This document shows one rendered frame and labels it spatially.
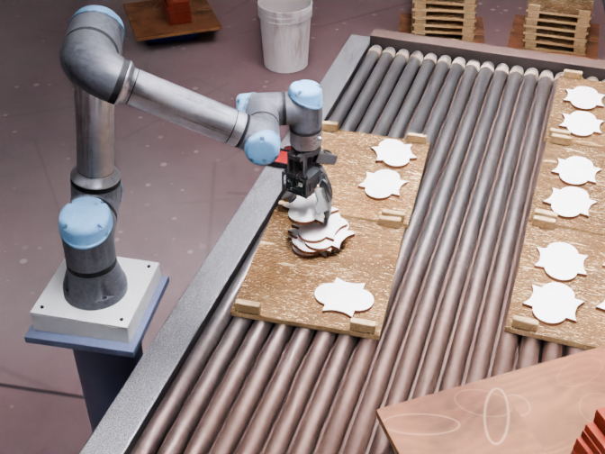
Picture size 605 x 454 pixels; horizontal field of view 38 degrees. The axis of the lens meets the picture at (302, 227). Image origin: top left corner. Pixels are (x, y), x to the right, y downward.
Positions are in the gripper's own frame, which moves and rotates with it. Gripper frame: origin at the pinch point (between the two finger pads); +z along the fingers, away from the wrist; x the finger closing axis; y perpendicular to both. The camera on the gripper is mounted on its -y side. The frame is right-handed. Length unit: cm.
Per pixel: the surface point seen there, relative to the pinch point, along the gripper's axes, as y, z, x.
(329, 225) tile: -1.1, 4.1, 4.8
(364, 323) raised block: 21.6, 6.6, 28.8
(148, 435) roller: 69, 11, 7
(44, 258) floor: -24, 103, -148
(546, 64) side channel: -123, 9, 15
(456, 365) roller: 18, 11, 50
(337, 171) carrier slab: -28.8, 9.3, -10.0
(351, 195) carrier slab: -21.5, 9.3, -0.8
